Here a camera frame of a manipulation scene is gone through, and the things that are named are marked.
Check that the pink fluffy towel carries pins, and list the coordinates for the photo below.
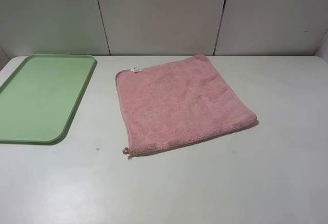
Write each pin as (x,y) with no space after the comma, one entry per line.
(177,104)

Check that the green plastic tray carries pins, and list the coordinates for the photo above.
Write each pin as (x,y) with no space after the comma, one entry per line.
(40,98)

